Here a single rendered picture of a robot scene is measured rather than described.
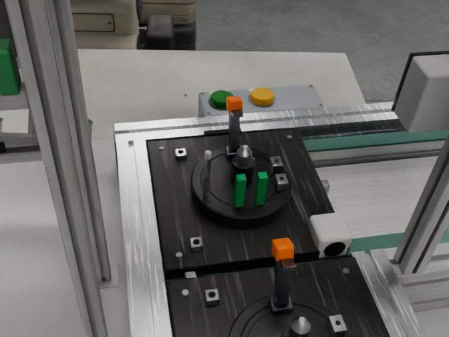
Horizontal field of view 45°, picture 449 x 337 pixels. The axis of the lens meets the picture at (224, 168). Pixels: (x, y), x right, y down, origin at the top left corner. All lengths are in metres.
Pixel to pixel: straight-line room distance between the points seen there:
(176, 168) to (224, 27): 2.35
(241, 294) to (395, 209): 0.32
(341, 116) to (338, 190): 0.15
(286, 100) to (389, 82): 1.93
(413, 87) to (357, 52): 2.47
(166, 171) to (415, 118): 0.37
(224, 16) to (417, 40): 1.09
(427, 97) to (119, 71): 0.76
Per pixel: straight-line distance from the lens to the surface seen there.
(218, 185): 0.74
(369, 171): 0.91
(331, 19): 3.31
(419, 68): 0.56
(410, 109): 0.58
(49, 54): 0.34
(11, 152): 0.63
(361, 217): 0.84
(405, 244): 0.71
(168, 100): 1.10
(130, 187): 0.78
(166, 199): 0.75
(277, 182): 0.73
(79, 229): 0.45
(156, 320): 0.65
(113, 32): 1.41
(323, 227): 0.71
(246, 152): 0.71
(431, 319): 0.84
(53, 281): 0.82
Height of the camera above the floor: 1.52
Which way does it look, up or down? 44 degrees down
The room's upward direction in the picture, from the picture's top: 4 degrees clockwise
